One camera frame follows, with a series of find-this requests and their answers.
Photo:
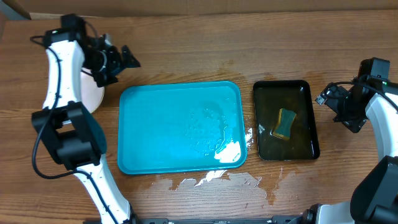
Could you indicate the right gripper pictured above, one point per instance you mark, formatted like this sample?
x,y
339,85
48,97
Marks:
x,y
355,124

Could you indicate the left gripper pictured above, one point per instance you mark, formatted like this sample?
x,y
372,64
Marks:
x,y
129,63

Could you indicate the white plate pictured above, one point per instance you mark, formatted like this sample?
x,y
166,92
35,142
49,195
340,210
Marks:
x,y
91,94

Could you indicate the green yellow sponge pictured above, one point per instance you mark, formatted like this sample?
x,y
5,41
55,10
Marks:
x,y
282,129

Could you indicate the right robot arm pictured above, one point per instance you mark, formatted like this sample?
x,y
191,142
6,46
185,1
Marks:
x,y
370,97

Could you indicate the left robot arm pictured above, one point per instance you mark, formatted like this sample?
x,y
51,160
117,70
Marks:
x,y
65,126

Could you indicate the teal plastic tray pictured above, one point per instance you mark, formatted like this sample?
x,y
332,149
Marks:
x,y
182,127

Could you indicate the black water tray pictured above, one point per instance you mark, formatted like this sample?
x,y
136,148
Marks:
x,y
294,95

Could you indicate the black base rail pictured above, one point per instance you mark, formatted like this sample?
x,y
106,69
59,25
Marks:
x,y
278,219

